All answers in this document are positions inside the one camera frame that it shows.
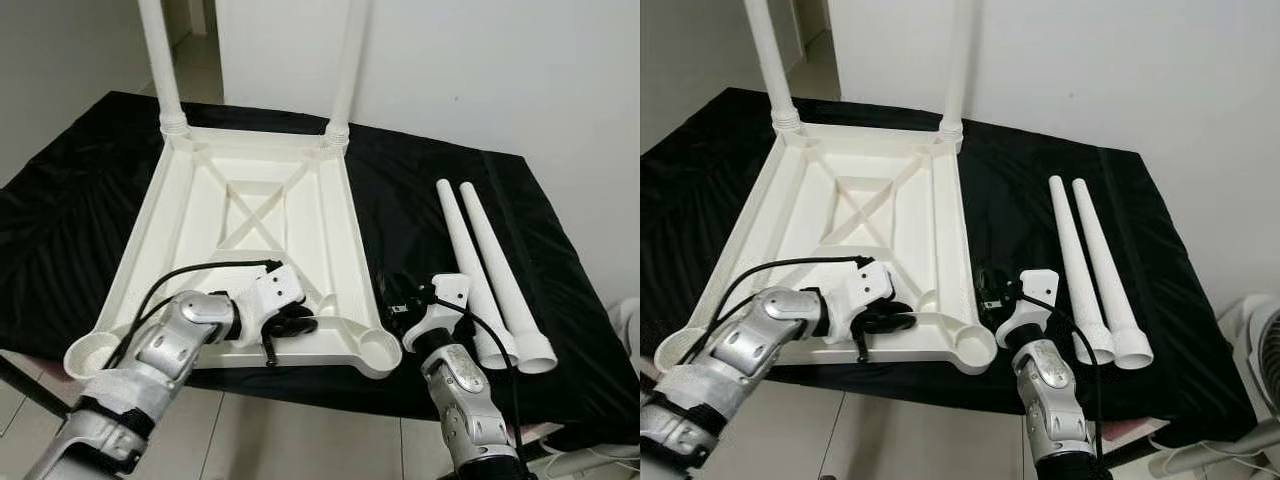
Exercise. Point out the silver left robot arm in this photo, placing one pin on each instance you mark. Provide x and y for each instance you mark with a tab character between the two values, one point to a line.
760	330
170	340

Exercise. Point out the black tablecloth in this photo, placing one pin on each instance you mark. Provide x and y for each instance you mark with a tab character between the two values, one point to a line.
1010	190
420	200

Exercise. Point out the white pedestal fan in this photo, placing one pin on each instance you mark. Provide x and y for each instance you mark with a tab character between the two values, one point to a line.
1262	345
625	330

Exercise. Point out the white plastic table top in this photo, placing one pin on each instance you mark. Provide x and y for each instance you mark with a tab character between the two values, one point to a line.
800	200
200	200

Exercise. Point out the white plastic table leg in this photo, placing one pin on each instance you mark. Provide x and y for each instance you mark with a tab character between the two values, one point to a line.
502	270
160	60
1106	270
348	60
458	240
1069	240
958	60
768	60

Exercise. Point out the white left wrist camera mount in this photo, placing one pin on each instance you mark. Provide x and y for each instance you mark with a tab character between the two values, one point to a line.
860	290
265	295

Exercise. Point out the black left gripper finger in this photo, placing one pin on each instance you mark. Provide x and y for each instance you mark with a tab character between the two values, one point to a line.
897	324
893	307
298	311
302	328

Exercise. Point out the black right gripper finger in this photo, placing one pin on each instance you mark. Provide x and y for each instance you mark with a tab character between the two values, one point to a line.
390	298
416	284
986	294
1008	279

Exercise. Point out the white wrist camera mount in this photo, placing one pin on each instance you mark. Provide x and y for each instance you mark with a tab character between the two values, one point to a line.
1035	295
445	300
265	295
860	290

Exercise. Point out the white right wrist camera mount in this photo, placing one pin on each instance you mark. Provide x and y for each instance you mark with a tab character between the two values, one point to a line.
1035	295
445	300

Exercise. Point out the black metal table leg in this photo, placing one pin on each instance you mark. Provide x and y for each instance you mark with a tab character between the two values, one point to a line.
22	382

